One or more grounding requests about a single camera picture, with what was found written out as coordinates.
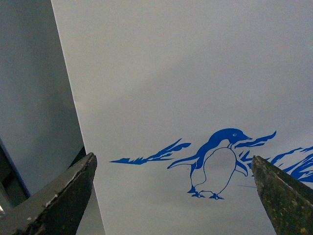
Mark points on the grey cabinet with blue edge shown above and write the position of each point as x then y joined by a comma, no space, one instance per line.
12,188

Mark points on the white blue chest freezer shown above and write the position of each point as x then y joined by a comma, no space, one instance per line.
175,97

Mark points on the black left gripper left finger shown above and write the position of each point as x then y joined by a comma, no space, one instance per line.
56,209

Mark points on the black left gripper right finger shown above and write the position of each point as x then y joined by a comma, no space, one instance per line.
287,201

